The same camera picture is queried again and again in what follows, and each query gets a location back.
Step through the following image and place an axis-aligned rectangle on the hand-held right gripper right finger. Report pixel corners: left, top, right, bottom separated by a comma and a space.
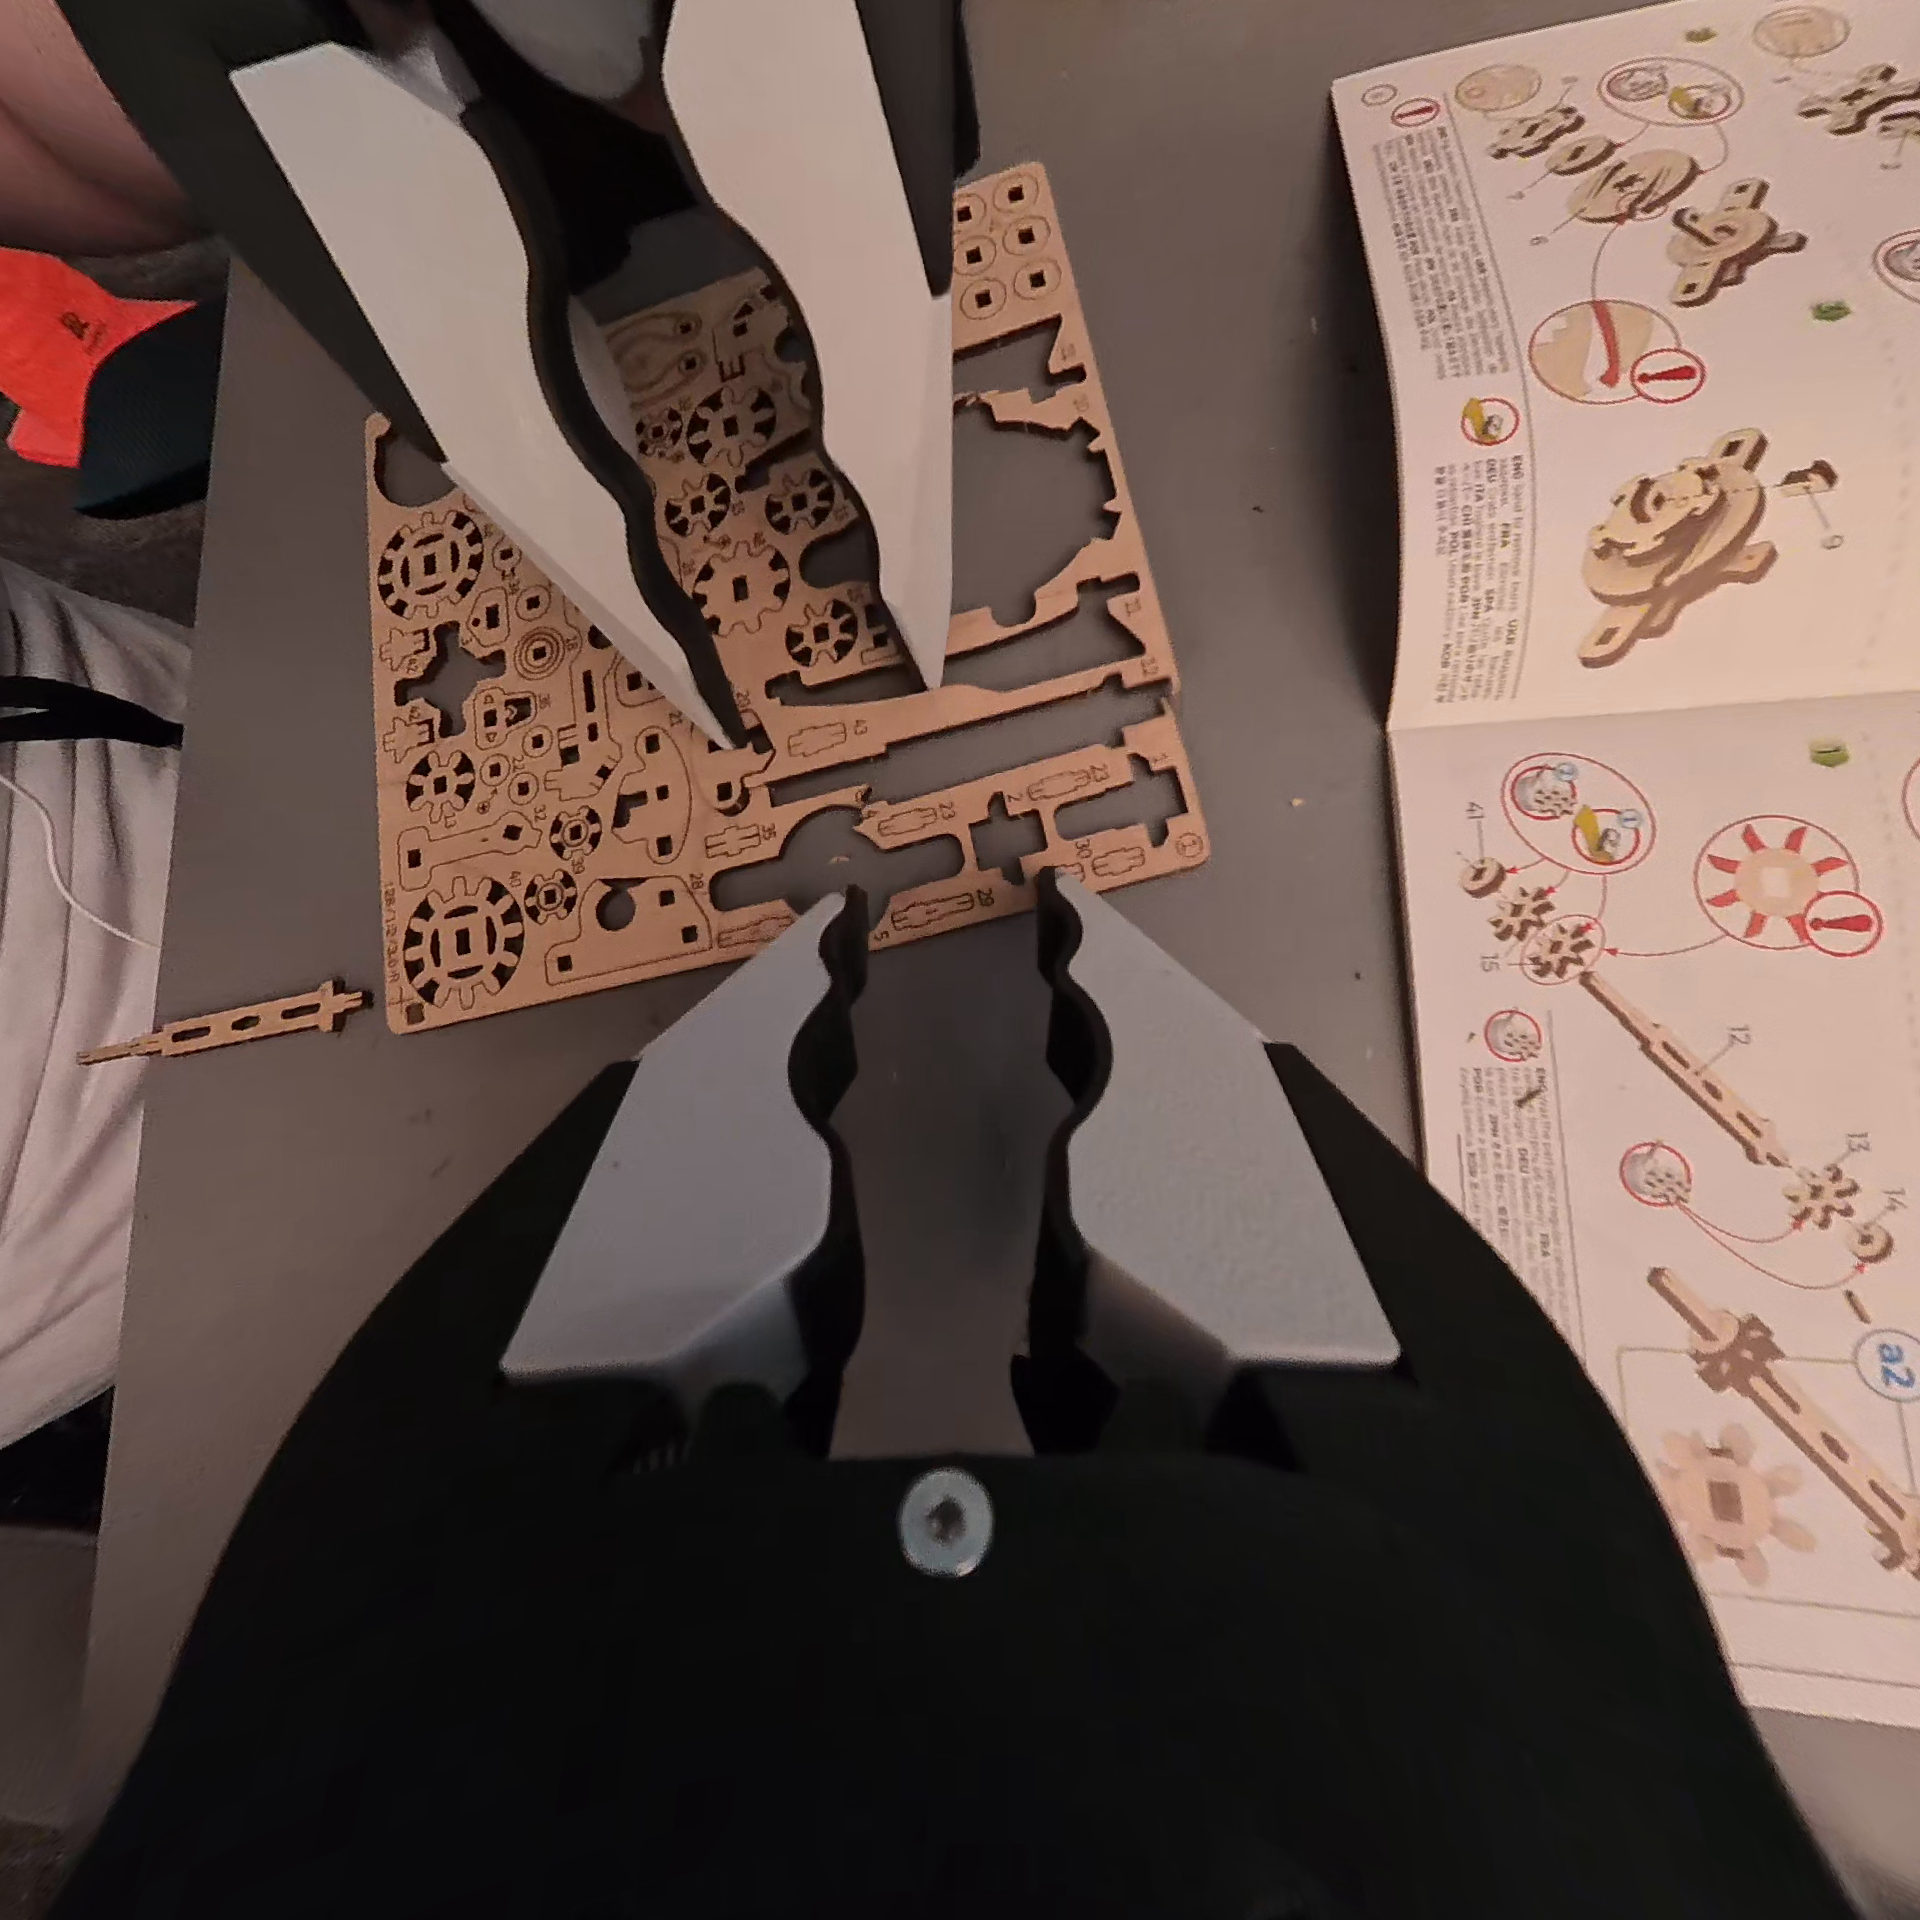
1020, 868, 1406, 1454

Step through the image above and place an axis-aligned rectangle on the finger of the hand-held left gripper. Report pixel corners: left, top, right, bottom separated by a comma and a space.
234, 37, 774, 751
659, 0, 964, 695

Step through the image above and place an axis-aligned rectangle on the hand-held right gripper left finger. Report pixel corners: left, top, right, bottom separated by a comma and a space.
501, 883, 876, 1454

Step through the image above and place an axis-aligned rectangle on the laser-cut wooden parts sheet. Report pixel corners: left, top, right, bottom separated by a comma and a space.
365, 162, 1210, 1035

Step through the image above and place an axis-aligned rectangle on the person's left forearm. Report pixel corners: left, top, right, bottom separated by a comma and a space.
0, 59, 206, 244

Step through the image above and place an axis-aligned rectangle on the orange cloth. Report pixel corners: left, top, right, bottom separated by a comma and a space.
0, 247, 200, 468

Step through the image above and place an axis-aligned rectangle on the slotted wooden axle strip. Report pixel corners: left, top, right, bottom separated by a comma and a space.
78, 977, 372, 1066

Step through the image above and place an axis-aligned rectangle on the white cloth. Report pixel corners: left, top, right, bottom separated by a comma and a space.
0, 562, 200, 1454

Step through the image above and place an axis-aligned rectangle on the printed instruction booklet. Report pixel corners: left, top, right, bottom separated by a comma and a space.
1334, 0, 1920, 1728

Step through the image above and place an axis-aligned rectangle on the black strap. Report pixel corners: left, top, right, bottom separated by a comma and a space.
0, 673, 186, 754

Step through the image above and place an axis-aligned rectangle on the thin white cable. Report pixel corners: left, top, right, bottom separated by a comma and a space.
0, 779, 161, 952

